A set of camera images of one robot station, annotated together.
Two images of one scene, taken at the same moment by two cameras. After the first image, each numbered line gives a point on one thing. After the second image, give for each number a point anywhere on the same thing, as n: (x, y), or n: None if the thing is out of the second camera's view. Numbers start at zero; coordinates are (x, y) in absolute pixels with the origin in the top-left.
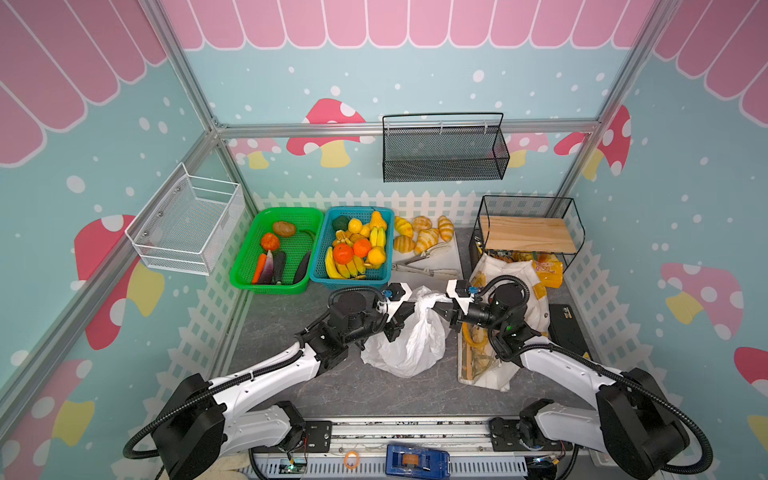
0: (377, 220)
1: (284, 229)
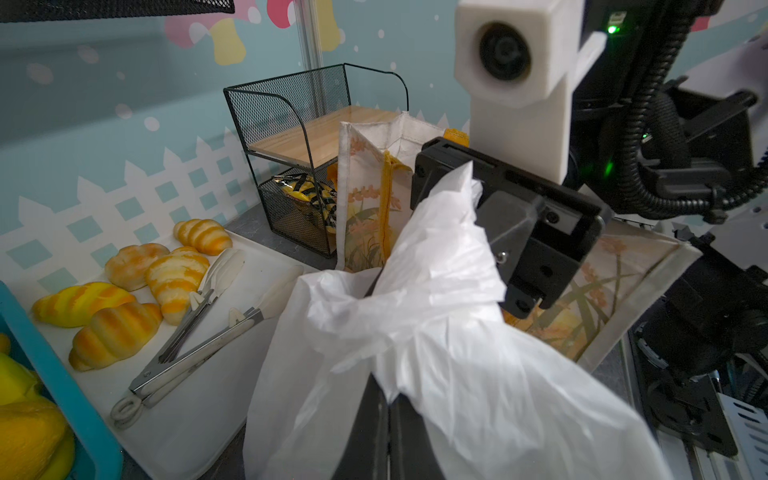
0: (31, 432)
1: None
